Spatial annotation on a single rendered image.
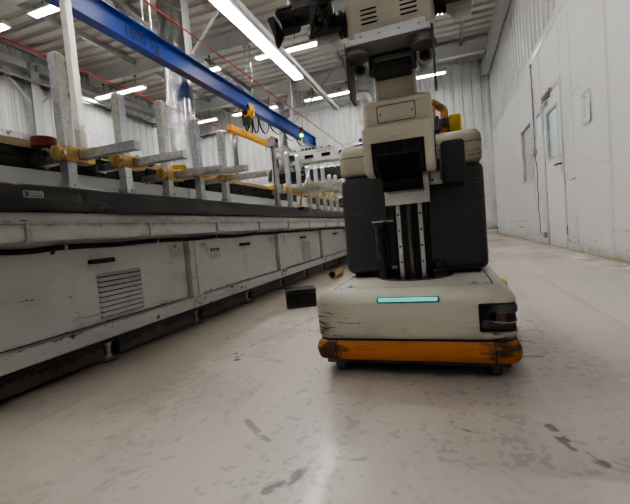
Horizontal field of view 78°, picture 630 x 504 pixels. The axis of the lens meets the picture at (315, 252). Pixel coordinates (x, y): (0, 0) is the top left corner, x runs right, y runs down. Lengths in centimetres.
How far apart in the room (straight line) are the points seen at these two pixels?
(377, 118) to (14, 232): 117
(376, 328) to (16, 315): 125
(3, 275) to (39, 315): 19
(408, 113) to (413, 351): 75
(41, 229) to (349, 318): 102
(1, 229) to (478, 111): 1194
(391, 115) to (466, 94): 1135
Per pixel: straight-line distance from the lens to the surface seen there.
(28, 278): 174
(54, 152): 157
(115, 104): 181
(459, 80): 1276
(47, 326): 179
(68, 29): 319
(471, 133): 157
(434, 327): 125
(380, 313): 126
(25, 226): 147
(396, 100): 134
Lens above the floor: 48
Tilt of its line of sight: 3 degrees down
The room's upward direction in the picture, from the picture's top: 5 degrees counter-clockwise
